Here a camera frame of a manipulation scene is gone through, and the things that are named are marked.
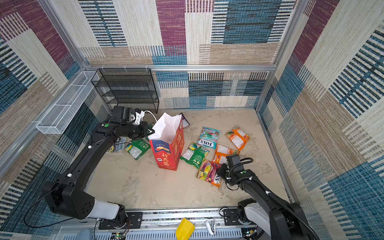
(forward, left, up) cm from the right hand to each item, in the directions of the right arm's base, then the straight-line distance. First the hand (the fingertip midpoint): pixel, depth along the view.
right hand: (218, 175), depth 87 cm
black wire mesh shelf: (+58, +55, +19) cm, 82 cm away
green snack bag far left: (+18, +49, +3) cm, 53 cm away
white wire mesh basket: (+15, +77, +34) cm, 86 cm away
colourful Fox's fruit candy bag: (+1, +6, +2) cm, 7 cm away
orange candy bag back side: (+24, -16, +2) cm, 29 cm away
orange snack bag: (+13, -3, +2) cm, 14 cm away
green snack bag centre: (+12, +13, +1) cm, 18 cm away
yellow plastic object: (-26, +19, +1) cm, 32 cm away
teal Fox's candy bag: (+25, +4, +2) cm, 25 cm away
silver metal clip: (-24, +7, +1) cm, 25 cm away
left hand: (+15, +33, +25) cm, 44 cm away
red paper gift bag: (+7, +26, +27) cm, 38 cm away
